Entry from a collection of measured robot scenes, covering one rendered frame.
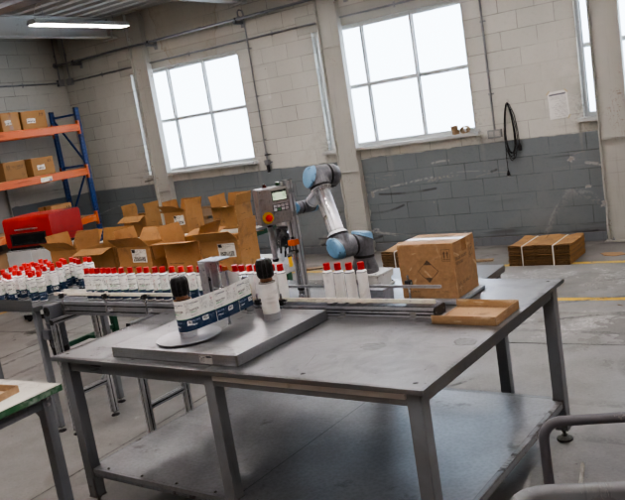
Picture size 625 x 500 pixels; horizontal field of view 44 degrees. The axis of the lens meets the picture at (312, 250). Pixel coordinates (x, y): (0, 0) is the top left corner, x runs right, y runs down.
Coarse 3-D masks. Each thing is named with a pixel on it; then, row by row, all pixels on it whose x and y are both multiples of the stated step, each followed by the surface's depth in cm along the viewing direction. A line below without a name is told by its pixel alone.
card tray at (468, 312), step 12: (456, 300) 357; (468, 300) 353; (480, 300) 350; (492, 300) 346; (504, 300) 343; (516, 300) 340; (456, 312) 347; (468, 312) 344; (480, 312) 341; (492, 312) 338; (504, 312) 327; (468, 324) 327; (480, 324) 324; (492, 324) 321
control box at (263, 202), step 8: (256, 192) 395; (264, 192) 395; (288, 192) 399; (256, 200) 398; (264, 200) 395; (280, 200) 398; (288, 200) 400; (256, 208) 402; (264, 208) 396; (272, 208) 397; (264, 216) 396; (280, 216) 399; (288, 216) 400; (264, 224) 397; (272, 224) 399
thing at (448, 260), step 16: (416, 240) 382; (432, 240) 375; (448, 240) 368; (464, 240) 371; (400, 256) 378; (416, 256) 373; (432, 256) 368; (448, 256) 363; (464, 256) 371; (400, 272) 380; (416, 272) 375; (432, 272) 370; (448, 272) 365; (464, 272) 370; (416, 288) 377; (448, 288) 367; (464, 288) 370
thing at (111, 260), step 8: (104, 232) 668; (112, 232) 664; (104, 240) 668; (88, 248) 653; (96, 248) 636; (104, 248) 630; (112, 248) 630; (72, 256) 634; (88, 256) 643; (96, 256) 640; (104, 256) 636; (112, 256) 632; (96, 264) 641; (104, 264) 638; (112, 264) 634
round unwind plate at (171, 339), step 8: (200, 328) 369; (208, 328) 366; (216, 328) 364; (168, 336) 364; (176, 336) 361; (192, 336) 356; (200, 336) 354; (208, 336) 352; (160, 344) 352; (168, 344) 350; (176, 344) 347; (184, 344) 345
